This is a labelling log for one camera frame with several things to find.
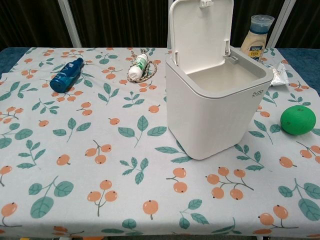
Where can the white trash bin lid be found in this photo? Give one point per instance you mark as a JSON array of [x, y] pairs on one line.
[[207, 105]]

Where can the green ball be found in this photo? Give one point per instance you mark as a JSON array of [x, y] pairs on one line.
[[296, 120]]

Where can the white green tube bottle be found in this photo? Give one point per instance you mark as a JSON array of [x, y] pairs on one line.
[[137, 65]]

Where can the floral fruit print tablecloth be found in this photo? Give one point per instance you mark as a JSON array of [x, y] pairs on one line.
[[100, 155]]

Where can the blue bottle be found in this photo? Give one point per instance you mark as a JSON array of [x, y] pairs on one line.
[[65, 74]]

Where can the dark curtain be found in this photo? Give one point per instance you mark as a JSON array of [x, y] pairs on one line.
[[112, 22]]

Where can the salad dressing bottle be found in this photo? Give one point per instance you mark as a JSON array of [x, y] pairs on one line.
[[255, 42]]

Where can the clear plastic wrapper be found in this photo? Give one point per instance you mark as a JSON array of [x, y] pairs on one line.
[[280, 76]]

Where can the white metal frame post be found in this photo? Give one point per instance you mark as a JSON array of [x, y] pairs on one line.
[[70, 22], [278, 22]]

